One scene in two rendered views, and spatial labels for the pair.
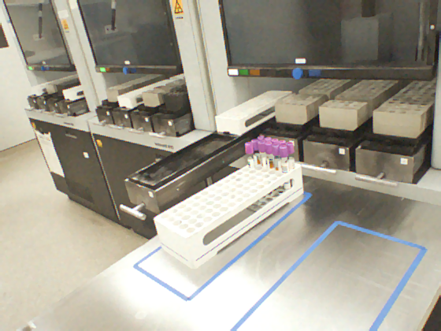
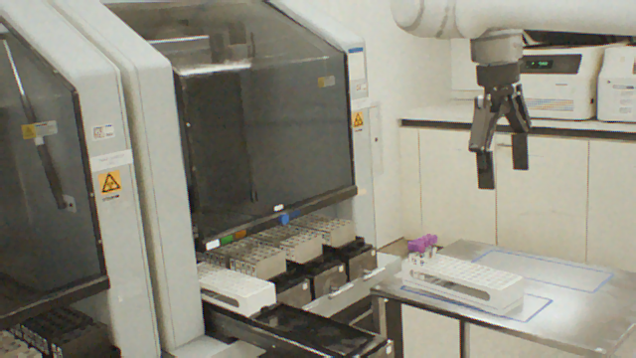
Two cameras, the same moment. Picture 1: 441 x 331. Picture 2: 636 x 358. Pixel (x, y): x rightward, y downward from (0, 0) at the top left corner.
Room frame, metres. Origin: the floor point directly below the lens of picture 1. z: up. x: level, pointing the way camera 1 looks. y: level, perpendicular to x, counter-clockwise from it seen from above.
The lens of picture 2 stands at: (1.05, 1.48, 1.51)
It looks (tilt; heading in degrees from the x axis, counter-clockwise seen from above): 14 degrees down; 267
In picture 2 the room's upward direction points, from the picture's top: 4 degrees counter-clockwise
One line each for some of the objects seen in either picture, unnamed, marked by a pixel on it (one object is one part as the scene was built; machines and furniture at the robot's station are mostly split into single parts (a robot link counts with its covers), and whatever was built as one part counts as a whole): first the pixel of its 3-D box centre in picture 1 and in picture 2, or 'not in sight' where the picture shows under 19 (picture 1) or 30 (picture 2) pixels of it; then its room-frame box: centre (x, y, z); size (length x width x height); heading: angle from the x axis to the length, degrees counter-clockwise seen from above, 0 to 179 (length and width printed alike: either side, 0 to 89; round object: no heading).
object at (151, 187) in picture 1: (223, 147); (272, 325); (1.10, -0.02, 0.78); 0.73 x 0.14 x 0.09; 133
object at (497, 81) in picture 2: not in sight; (498, 88); (0.64, 0.33, 1.36); 0.08 x 0.07 x 0.09; 43
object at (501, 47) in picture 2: not in sight; (496, 47); (0.65, 0.33, 1.44); 0.09 x 0.09 x 0.06
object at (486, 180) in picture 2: not in sight; (485, 169); (0.69, 0.37, 1.23); 0.03 x 0.01 x 0.07; 133
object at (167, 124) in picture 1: (217, 101); not in sight; (1.66, -0.04, 0.78); 0.73 x 0.14 x 0.09; 133
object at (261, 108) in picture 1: (256, 113); (224, 288); (1.22, -0.15, 0.83); 0.30 x 0.10 x 0.06; 133
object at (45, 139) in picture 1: (48, 153); not in sight; (2.43, 1.11, 0.43); 0.27 x 0.02 x 0.36; 43
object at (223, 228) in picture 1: (235, 203); (459, 280); (0.63, -0.02, 0.85); 0.30 x 0.10 x 0.06; 127
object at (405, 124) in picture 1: (397, 123); (340, 235); (0.87, -0.45, 0.85); 0.12 x 0.02 x 0.06; 42
